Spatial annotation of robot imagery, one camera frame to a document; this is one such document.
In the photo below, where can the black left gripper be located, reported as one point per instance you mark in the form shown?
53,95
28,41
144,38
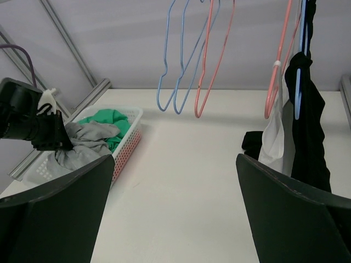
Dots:
49,133

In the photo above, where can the white garment on hanger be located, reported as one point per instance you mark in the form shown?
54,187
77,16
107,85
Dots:
278,149

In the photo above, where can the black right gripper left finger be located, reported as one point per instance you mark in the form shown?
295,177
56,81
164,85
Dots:
57,221

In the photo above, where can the aluminium frame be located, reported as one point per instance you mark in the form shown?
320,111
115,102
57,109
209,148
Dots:
74,45

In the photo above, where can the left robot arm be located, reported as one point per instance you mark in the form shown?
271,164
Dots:
30,114

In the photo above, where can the grey garment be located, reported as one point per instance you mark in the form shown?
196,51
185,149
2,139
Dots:
88,140

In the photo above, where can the red tank top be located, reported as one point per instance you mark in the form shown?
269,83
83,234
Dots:
124,152

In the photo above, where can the green tank top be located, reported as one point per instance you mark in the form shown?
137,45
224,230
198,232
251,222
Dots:
114,117

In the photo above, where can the light blue wire hanger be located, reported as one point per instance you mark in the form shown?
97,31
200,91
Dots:
165,62

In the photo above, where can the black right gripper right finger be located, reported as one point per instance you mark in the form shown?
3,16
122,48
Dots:
292,221

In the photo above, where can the black garment on hanger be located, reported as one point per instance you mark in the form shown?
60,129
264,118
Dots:
309,165

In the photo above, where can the white plastic perforated basket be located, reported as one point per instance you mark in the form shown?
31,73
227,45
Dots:
38,174

